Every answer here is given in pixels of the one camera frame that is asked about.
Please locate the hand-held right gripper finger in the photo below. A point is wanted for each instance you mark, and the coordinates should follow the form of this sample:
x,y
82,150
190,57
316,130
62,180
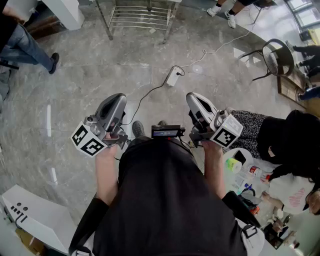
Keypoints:
x,y
208,105
192,102

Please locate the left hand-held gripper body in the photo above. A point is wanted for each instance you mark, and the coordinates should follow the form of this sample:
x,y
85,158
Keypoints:
x,y
87,140

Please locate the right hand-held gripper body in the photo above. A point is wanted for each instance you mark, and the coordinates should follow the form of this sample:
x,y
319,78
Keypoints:
x,y
225,135

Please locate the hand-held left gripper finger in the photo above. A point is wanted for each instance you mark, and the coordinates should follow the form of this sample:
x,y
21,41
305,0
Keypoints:
x,y
120,107
98,113

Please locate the person's left forearm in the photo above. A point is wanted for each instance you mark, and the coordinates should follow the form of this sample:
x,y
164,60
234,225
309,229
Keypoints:
x,y
106,172

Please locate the person's right forearm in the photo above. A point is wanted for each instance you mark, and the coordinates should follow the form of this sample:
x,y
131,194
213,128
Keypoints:
x,y
213,167

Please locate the person's left hand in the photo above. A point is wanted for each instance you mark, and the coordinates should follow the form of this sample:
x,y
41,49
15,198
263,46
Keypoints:
x,y
112,136

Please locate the black phone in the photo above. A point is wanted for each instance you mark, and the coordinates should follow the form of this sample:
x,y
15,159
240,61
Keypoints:
x,y
240,157

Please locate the person's left shoe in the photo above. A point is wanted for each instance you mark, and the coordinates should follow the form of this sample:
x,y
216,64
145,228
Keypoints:
x,y
138,128

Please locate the person's shoe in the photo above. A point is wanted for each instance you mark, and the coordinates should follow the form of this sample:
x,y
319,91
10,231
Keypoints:
x,y
138,128
162,123

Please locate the white power strip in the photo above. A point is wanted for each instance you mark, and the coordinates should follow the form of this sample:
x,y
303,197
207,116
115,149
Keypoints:
x,y
173,77

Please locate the person's right shoe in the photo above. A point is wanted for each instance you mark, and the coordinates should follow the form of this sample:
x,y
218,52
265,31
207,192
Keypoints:
x,y
162,123

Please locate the black display box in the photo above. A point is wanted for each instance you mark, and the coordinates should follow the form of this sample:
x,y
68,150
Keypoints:
x,y
166,131

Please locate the red and white jar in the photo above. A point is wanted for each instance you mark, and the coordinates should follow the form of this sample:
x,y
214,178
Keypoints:
x,y
255,171

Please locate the round white table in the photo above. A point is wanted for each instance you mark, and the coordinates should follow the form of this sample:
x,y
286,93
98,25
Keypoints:
x,y
246,180

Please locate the black wicker chair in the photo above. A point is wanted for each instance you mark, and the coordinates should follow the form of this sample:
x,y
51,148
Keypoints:
x,y
275,58

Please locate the person's black top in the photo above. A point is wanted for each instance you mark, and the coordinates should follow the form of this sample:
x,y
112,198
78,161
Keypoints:
x,y
162,200

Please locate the white box with black dots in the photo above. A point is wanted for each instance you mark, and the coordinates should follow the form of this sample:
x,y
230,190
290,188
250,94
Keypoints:
x,y
42,220

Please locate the white counter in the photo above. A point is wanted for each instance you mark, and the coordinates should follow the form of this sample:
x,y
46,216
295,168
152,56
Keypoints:
x,y
67,12

